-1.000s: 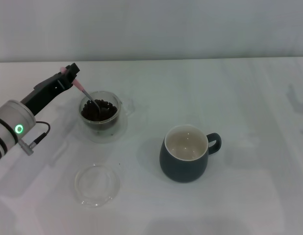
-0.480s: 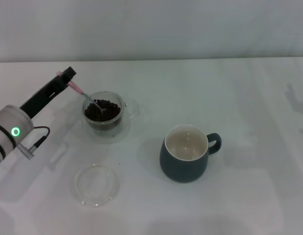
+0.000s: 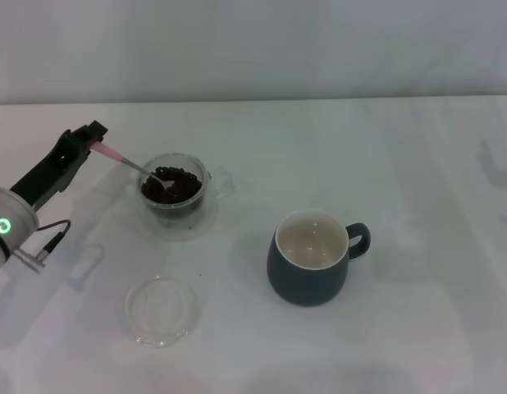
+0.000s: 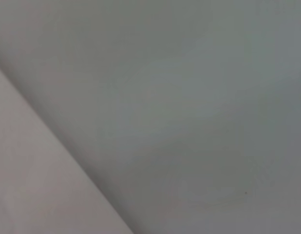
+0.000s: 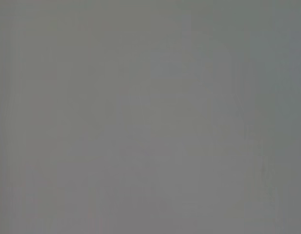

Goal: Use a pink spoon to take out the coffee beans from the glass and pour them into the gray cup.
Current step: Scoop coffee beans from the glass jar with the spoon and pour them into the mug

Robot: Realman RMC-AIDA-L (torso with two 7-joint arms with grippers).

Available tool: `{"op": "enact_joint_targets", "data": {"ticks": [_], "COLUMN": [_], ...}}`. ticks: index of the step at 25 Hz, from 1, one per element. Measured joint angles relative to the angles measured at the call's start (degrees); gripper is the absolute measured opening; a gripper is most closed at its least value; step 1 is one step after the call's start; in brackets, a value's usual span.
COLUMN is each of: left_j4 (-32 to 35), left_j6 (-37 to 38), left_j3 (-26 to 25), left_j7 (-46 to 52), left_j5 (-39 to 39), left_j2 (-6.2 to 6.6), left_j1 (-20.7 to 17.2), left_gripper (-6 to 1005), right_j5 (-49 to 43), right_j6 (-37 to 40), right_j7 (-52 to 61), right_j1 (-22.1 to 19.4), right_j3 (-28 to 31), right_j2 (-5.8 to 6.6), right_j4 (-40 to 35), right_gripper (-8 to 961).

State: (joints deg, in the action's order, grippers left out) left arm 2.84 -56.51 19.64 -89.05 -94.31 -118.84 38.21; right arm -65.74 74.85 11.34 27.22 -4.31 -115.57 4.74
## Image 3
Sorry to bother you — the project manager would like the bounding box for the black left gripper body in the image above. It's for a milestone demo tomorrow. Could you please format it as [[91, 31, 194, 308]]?
[[9, 131, 87, 211]]

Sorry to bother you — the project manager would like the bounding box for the pink handled metal spoon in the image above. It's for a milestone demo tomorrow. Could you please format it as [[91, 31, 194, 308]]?
[[92, 143, 177, 199]]

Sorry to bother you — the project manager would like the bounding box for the dark blue ceramic mug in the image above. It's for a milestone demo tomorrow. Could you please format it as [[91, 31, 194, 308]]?
[[266, 209, 372, 308]]

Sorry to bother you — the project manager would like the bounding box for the pile of coffee beans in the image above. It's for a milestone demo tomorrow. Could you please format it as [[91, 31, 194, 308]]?
[[140, 164, 203, 205]]

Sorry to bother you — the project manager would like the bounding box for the large clear glass saucer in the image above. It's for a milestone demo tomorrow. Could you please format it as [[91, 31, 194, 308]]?
[[113, 180, 220, 241]]

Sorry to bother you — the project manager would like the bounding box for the small clear glass dish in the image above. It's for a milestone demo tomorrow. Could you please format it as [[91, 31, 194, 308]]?
[[123, 276, 203, 350]]

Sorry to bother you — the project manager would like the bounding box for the dark left arm cable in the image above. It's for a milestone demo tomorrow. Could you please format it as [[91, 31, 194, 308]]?
[[13, 219, 72, 270]]

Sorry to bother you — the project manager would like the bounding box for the clear double-wall glass cup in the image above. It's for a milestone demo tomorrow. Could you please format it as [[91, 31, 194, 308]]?
[[137, 152, 235, 221]]

